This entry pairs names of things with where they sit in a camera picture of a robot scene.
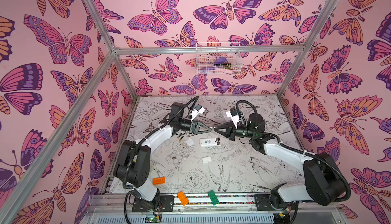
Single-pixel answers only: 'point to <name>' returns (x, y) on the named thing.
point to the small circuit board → (151, 219)
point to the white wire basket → (218, 58)
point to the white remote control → (208, 142)
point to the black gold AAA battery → (178, 137)
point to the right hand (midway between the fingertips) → (216, 127)
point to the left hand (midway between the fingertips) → (210, 131)
